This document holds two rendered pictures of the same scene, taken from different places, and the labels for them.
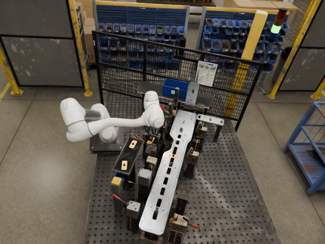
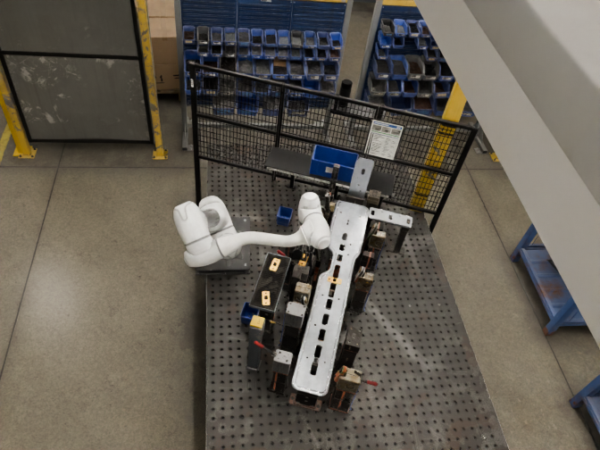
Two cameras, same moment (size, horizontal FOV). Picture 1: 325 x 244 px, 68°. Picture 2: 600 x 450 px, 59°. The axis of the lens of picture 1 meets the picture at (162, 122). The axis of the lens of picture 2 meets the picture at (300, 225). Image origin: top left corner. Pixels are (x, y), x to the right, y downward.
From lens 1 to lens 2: 0.93 m
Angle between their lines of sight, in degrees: 6
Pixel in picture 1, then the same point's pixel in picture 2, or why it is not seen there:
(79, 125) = (205, 243)
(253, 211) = (454, 361)
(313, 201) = (554, 344)
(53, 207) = (130, 362)
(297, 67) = not seen: hidden behind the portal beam
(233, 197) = (425, 340)
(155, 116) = (319, 234)
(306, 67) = not seen: hidden behind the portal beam
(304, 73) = not seen: hidden behind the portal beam
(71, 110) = (193, 221)
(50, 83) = (89, 135)
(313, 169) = (556, 291)
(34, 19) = (69, 25)
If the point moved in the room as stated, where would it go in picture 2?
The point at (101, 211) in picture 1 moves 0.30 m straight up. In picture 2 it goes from (226, 366) to (227, 339)
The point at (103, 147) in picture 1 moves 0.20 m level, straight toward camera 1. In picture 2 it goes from (217, 265) to (224, 291)
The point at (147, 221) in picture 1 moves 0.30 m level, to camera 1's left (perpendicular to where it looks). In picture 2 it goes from (304, 379) to (245, 373)
